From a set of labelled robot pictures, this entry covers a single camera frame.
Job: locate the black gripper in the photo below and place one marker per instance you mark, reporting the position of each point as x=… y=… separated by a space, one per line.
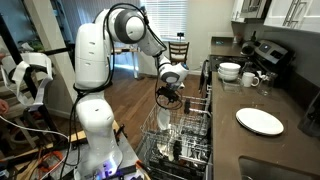
x=165 y=94

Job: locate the white top plate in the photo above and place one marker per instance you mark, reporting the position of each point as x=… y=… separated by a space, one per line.
x=163 y=118

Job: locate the white robot base table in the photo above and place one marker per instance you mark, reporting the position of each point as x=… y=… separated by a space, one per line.
x=126 y=160

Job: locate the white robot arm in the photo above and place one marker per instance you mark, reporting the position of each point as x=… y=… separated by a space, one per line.
x=128 y=24

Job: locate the wooden chair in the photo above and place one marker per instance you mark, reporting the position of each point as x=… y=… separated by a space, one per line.
x=178 y=52

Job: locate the stack of white bowls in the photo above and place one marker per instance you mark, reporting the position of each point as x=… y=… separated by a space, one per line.
x=228 y=71

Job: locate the white mug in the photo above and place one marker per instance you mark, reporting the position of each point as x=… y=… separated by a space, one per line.
x=249 y=79

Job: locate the clear glass jar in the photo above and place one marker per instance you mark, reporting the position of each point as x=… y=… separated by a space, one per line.
x=266 y=84

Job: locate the stainless steel stove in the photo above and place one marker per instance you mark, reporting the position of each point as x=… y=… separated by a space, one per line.
x=265 y=55

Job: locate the kitchen sink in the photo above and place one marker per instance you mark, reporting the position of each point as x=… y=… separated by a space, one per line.
x=254 y=169

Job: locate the white upper cabinets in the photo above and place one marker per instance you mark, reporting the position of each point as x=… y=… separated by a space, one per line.
x=303 y=15

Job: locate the wire dishwasher rack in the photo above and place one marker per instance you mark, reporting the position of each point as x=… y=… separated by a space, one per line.
x=183 y=151

